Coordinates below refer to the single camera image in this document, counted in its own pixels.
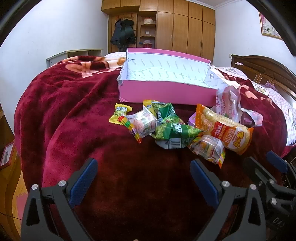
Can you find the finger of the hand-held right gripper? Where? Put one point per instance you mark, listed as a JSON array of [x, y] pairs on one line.
[[276, 161], [256, 171]]

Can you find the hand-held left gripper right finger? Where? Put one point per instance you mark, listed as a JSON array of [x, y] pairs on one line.
[[203, 183]]

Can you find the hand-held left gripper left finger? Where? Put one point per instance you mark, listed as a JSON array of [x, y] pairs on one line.
[[84, 183]]

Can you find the clear packet orange snack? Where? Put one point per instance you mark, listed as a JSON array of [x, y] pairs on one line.
[[208, 146]]

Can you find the orange rice cracker packet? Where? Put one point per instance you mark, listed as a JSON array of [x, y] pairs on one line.
[[222, 129]]

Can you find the large green snack packet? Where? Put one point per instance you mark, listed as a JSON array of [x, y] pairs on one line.
[[178, 132]]

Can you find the purple snack tin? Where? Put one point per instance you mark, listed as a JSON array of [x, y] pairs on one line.
[[192, 120]]

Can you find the white pink snack packet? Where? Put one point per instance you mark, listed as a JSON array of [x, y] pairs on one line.
[[227, 102]]

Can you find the small yellow candy packet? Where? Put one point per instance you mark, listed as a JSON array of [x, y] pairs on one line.
[[120, 113]]

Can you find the small green snack packet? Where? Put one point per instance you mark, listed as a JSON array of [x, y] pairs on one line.
[[166, 111]]

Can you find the clear packet pink snack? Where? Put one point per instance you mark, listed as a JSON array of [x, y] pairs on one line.
[[143, 122]]

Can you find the pink cardboard box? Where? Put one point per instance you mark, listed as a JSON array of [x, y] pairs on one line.
[[166, 95]]

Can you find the red floral blanket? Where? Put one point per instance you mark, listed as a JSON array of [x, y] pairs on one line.
[[81, 115]]

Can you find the purple cloth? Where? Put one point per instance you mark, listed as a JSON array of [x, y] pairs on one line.
[[271, 85]]

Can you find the red framed board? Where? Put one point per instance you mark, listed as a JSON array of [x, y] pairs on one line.
[[7, 155]]

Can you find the wooden headboard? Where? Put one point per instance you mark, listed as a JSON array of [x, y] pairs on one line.
[[266, 67]]

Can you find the low open shelf unit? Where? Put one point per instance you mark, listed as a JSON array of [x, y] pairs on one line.
[[74, 54]]

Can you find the red box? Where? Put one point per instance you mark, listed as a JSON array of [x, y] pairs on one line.
[[148, 44]]

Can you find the black hanging jacket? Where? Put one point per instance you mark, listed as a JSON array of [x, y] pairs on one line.
[[116, 32]]

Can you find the wooden wardrobe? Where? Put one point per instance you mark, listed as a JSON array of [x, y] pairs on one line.
[[185, 30]]

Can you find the dark green hanging jacket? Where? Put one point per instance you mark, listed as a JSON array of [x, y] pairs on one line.
[[128, 31]]

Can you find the white pot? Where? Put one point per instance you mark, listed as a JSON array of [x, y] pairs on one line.
[[149, 20]]

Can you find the framed wall picture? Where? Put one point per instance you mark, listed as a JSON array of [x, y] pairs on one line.
[[268, 25]]

